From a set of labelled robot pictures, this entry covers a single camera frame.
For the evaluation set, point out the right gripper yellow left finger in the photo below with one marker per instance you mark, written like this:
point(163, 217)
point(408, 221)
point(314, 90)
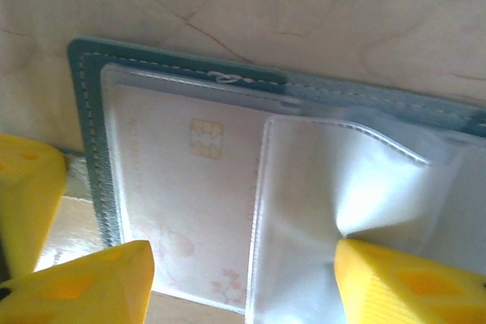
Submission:
point(95, 282)

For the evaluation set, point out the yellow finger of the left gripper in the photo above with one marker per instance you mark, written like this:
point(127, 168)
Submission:
point(26, 195)

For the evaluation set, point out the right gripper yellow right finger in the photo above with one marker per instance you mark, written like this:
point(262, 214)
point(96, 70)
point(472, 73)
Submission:
point(398, 290)

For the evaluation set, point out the white chip card in sleeve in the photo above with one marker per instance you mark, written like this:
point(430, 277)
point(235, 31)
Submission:
point(171, 187)

